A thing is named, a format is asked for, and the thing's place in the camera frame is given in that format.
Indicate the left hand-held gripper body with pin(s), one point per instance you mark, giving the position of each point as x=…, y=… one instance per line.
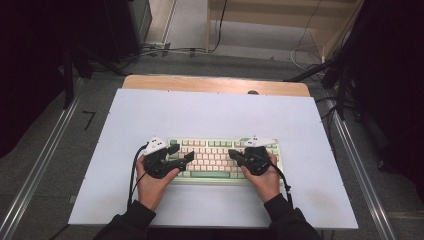
x=156, y=160

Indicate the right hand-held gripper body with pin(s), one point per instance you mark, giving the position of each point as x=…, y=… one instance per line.
x=256, y=160

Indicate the green and pink keyboard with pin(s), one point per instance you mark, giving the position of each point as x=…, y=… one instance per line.
x=213, y=156

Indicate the person's right hand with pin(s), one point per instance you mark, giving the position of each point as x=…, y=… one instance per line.
x=265, y=186

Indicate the person's left hand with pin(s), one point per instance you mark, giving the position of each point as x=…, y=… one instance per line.
x=153, y=190

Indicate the dark round table grommet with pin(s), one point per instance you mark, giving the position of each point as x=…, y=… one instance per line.
x=253, y=92

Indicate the wooden table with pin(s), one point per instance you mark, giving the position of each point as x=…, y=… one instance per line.
x=200, y=83

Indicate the black metal stand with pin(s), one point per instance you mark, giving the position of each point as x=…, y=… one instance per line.
x=340, y=86

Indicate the black cabinet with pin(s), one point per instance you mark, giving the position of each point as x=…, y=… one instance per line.
x=128, y=26

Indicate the wooden shelf unit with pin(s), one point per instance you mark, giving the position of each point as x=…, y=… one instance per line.
x=283, y=30

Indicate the dark curtain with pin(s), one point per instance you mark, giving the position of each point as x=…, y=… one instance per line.
x=26, y=66
x=393, y=83

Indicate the metal floor rail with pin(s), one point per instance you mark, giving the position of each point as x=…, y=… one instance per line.
x=36, y=166
x=363, y=173

